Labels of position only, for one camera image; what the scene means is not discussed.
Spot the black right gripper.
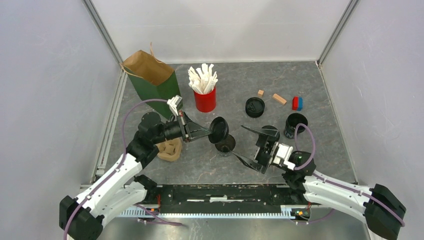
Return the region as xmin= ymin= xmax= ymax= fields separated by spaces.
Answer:
xmin=230 ymin=125 xmax=291 ymax=174

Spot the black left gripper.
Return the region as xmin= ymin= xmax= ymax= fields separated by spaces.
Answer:
xmin=152 ymin=110 xmax=213 ymax=144

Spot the black coffee cup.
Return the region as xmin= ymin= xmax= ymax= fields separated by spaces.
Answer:
xmin=283 ymin=113 xmax=309 ymax=139
xmin=214 ymin=134 xmax=236 ymax=157
xmin=262 ymin=125 xmax=279 ymax=132

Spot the long wooden block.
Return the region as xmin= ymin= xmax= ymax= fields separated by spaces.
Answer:
xmin=272 ymin=93 xmax=287 ymax=105

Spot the red cup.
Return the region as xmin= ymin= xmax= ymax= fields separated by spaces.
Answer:
xmin=193 ymin=88 xmax=217 ymax=113

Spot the red and blue block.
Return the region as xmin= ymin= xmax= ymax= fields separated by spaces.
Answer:
xmin=292 ymin=96 xmax=303 ymax=111

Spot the green paper bag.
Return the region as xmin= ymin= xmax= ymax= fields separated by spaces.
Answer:
xmin=120 ymin=47 xmax=182 ymax=101

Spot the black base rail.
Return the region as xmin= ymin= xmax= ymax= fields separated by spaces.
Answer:
xmin=139 ymin=183 xmax=311 ymax=218

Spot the black coffee lid stack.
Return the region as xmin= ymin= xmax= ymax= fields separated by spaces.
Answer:
xmin=245 ymin=97 xmax=265 ymax=118

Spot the white wrapped stirrer bundle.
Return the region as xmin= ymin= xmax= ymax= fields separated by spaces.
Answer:
xmin=188 ymin=63 xmax=218 ymax=95

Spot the small wooden cube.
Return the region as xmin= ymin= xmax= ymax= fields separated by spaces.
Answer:
xmin=257 ymin=90 xmax=264 ymax=98

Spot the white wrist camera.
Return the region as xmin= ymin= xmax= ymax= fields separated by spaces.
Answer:
xmin=271 ymin=142 xmax=296 ymax=170
xmin=167 ymin=95 xmax=183 ymax=117

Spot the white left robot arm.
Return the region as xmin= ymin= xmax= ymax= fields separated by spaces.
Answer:
xmin=59 ymin=111 xmax=214 ymax=240

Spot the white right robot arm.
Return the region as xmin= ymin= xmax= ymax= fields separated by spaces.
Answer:
xmin=234 ymin=126 xmax=407 ymax=240

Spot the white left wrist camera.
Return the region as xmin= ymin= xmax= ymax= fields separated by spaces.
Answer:
xmin=167 ymin=95 xmax=183 ymax=117

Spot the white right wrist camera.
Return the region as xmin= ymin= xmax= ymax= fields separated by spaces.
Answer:
xmin=271 ymin=142 xmax=296 ymax=170

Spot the brown cardboard cup carrier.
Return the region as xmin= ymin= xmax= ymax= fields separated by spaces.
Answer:
xmin=156 ymin=138 xmax=183 ymax=162

